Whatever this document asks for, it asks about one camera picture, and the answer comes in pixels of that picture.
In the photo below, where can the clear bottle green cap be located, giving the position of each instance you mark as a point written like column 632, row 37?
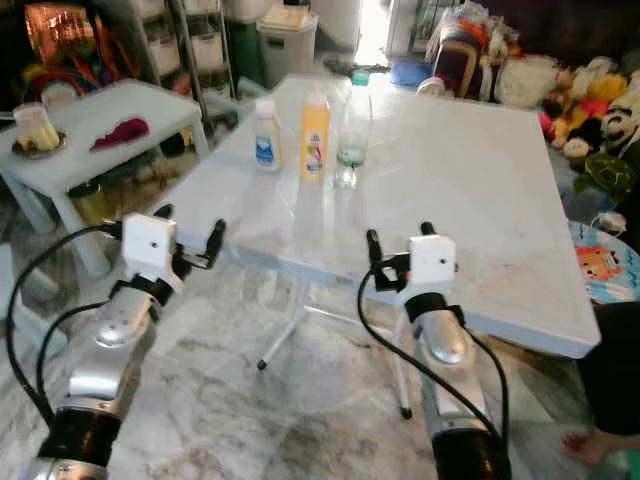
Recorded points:
column 352, row 130

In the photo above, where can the orange juice bottle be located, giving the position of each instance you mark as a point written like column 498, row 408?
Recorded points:
column 314, row 135

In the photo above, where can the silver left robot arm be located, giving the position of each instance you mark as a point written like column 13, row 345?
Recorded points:
column 115, row 335

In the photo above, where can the large white folding table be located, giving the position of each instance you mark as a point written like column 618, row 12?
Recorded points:
column 440, row 180

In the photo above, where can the yellow plastic jar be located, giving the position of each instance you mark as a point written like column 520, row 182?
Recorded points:
column 92, row 205

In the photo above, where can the dark red cloth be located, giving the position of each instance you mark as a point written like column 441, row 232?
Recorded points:
column 122, row 132

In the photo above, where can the small white plastic table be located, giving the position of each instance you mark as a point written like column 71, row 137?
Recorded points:
column 150, row 103

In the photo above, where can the white bottle blue label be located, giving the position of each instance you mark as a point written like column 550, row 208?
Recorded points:
column 267, row 140

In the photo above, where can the round metal plate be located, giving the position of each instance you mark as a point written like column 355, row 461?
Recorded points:
column 25, row 152

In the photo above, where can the blue plastic basin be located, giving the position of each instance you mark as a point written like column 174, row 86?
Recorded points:
column 410, row 72

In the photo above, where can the white plastic drawer unit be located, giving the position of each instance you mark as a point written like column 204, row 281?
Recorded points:
column 160, row 45
column 205, row 45

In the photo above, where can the dark backpack orange trim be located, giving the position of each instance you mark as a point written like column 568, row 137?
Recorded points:
column 460, row 58

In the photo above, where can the green plastic bin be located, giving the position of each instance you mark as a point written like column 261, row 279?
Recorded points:
column 243, row 55

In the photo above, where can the green turtle plush toy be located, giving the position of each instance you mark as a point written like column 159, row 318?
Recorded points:
column 610, row 172

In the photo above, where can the grey lidded waste bin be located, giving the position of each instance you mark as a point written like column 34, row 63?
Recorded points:
column 285, row 48

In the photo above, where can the copper foil balloon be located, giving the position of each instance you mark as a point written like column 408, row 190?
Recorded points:
column 60, row 30

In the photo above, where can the panda plush toy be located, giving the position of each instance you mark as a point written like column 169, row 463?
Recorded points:
column 625, row 125

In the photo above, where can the yellow plush toy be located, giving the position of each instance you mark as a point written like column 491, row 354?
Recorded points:
column 608, row 88

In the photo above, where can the person's dark trouser leg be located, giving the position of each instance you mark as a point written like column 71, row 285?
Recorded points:
column 610, row 370

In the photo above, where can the person's bare foot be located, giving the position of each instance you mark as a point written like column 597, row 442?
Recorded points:
column 592, row 447

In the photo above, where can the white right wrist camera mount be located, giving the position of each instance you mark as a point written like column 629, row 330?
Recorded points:
column 433, row 260

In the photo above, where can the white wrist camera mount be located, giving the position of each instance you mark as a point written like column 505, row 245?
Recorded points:
column 433, row 260
column 150, row 243

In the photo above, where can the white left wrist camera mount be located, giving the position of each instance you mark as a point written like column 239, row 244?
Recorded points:
column 150, row 243

